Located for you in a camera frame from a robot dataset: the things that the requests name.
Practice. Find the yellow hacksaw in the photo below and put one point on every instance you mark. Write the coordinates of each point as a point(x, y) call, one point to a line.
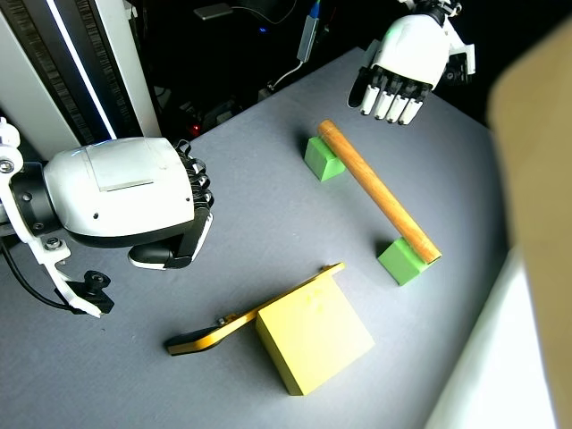
point(196, 342)

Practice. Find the wooden dowel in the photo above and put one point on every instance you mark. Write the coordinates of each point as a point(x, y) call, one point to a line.
point(375, 187)

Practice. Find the white column with light strip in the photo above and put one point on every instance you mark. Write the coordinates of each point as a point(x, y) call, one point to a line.
point(125, 67)

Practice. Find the grey table cloth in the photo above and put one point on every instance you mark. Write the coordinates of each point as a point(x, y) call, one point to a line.
point(250, 214)

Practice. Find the green support block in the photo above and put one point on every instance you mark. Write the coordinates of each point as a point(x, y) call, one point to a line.
point(400, 263)
point(319, 156)

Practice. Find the grey flat device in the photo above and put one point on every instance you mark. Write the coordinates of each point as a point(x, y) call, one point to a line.
point(213, 12)

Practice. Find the yellow block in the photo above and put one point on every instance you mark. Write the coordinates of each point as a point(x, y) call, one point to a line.
point(313, 335)

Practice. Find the white board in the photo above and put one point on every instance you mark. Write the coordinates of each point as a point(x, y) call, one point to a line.
point(487, 357)

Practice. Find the tan cardboard panel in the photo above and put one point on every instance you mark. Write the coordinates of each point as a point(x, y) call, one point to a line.
point(536, 179)

